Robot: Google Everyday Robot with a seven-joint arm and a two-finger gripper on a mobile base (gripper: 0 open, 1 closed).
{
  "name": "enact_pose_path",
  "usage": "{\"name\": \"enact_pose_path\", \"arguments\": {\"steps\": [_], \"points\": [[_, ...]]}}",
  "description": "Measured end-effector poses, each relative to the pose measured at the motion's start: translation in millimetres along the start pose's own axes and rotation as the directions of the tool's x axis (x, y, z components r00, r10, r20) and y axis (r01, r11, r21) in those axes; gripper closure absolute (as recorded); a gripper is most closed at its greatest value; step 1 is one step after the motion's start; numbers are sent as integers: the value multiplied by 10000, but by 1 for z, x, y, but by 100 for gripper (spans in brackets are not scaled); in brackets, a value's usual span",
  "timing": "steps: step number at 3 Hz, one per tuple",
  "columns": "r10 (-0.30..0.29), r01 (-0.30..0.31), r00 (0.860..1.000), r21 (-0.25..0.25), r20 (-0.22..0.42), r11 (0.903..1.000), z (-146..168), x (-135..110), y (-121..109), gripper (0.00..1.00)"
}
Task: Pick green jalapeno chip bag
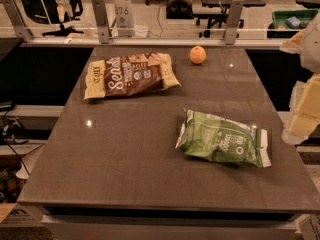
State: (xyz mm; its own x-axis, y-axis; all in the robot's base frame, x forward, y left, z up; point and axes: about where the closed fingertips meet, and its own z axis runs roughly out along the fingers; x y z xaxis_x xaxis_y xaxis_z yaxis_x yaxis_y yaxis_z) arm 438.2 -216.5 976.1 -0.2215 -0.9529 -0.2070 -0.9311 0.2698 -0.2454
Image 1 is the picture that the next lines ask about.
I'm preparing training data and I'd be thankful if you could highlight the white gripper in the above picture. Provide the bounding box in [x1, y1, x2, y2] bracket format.
[279, 13, 320, 145]

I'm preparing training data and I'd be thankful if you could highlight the green jalapeno chip bag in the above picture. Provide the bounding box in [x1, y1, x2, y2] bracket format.
[176, 110, 271, 168]

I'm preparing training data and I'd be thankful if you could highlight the left metal bracket post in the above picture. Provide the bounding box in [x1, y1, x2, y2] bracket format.
[0, 0, 33, 42]

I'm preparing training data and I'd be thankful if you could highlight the metal bracket post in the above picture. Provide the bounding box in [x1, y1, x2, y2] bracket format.
[92, 0, 110, 44]
[0, 0, 33, 42]
[224, 0, 244, 45]

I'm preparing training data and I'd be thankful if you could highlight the right metal bracket post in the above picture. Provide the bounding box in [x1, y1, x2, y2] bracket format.
[224, 0, 244, 45]

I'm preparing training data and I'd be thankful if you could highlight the white numbered pillar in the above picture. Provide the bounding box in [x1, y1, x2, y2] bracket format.
[113, 0, 135, 37]

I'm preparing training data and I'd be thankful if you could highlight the black box with speakers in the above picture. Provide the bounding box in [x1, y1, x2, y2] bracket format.
[166, 0, 193, 19]

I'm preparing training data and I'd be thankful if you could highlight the metal rail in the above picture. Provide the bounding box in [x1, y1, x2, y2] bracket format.
[23, 37, 284, 50]

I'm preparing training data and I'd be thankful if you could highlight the brown and yellow chip bag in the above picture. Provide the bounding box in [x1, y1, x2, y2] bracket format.
[84, 53, 180, 99]

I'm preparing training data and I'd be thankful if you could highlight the green plastic bin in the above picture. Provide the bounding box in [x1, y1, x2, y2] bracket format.
[267, 9, 318, 38]

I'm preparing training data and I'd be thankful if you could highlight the middle metal bracket post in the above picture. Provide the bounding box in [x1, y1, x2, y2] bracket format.
[92, 0, 110, 44]

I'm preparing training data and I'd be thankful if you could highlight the black cable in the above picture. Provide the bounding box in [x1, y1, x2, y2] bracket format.
[1, 110, 32, 178]

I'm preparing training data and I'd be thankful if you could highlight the orange fruit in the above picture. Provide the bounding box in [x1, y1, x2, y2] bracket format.
[189, 46, 206, 65]

